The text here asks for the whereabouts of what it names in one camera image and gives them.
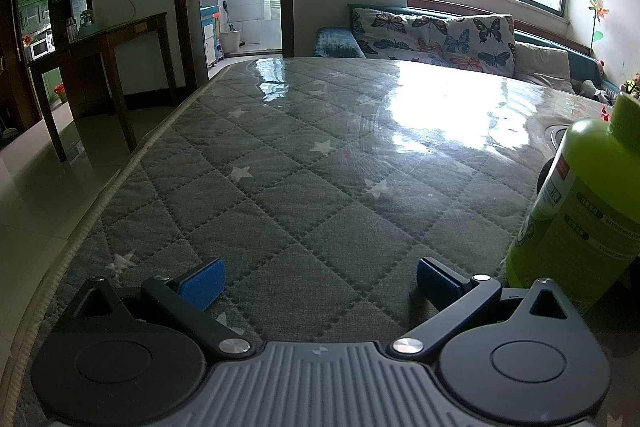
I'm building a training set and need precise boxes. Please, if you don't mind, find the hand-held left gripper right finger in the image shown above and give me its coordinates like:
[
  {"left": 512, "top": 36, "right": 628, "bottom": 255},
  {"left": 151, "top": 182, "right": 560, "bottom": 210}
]
[{"left": 392, "top": 258, "right": 587, "bottom": 361}]

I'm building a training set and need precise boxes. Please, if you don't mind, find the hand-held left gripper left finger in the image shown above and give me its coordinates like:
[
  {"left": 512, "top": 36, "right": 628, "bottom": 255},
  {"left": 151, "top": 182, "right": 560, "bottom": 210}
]
[{"left": 50, "top": 258, "right": 256, "bottom": 361}]

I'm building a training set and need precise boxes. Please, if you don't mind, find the grey quilted star tablecloth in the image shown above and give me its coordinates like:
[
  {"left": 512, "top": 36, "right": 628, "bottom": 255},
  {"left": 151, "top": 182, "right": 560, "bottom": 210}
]
[{"left": 0, "top": 56, "right": 640, "bottom": 427}]

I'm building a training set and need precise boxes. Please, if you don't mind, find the dark round object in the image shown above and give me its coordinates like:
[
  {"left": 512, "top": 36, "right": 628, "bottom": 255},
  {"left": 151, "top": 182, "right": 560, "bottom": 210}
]
[{"left": 535, "top": 157, "right": 557, "bottom": 198}]

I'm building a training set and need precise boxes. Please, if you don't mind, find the green plastic detergent bottle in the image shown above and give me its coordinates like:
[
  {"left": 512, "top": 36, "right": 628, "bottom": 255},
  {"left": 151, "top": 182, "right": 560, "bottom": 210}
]
[{"left": 505, "top": 93, "right": 640, "bottom": 314}]

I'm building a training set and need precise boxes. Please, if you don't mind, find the round metal dish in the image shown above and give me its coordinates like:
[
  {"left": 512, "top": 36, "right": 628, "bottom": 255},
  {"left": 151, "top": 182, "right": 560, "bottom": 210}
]
[{"left": 542, "top": 123, "right": 574, "bottom": 148}]

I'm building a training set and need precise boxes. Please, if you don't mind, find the beige sofa cushion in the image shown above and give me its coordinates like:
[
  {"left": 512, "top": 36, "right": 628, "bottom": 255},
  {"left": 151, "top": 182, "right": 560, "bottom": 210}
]
[{"left": 513, "top": 41, "right": 577, "bottom": 94}]

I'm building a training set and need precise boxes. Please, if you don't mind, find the white bucket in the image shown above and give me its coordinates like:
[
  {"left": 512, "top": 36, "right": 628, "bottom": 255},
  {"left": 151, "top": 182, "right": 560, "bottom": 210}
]
[{"left": 220, "top": 32, "right": 244, "bottom": 56}]

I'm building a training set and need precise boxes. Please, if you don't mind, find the butterfly print pillow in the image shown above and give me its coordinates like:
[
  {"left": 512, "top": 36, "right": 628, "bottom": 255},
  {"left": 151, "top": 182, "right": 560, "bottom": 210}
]
[{"left": 351, "top": 7, "right": 516, "bottom": 76}]

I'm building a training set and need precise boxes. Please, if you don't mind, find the grey plush toy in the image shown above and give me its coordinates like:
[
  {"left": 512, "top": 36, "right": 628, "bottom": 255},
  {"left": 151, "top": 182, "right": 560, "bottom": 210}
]
[{"left": 579, "top": 79, "right": 615, "bottom": 104}]

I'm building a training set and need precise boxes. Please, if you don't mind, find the white blue bathroom cabinet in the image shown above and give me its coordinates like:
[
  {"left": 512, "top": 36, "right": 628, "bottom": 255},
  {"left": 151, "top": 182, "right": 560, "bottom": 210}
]
[{"left": 199, "top": 5, "right": 223, "bottom": 68}]

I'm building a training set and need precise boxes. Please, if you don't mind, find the dark wooden side table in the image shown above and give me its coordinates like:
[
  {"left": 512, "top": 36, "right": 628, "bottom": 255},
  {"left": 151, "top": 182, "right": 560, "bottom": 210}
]
[{"left": 27, "top": 12, "right": 179, "bottom": 163}]

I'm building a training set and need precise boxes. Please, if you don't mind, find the teal sofa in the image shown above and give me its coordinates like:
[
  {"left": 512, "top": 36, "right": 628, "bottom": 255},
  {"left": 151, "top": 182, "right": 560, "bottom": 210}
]
[{"left": 314, "top": 3, "right": 622, "bottom": 98}]

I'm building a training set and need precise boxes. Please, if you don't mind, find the yellow green plush toy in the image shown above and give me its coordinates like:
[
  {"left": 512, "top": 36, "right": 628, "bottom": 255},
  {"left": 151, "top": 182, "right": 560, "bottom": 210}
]
[{"left": 619, "top": 73, "right": 640, "bottom": 100}]

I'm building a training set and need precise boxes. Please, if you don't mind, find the white microwave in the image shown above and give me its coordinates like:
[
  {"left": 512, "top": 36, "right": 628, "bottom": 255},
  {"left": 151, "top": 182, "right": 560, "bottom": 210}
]
[{"left": 28, "top": 34, "right": 55, "bottom": 60}]

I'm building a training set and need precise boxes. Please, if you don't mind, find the colourful pinwheel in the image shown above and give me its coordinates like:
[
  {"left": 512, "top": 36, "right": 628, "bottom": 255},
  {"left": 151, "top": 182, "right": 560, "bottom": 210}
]
[{"left": 587, "top": 0, "right": 611, "bottom": 56}]

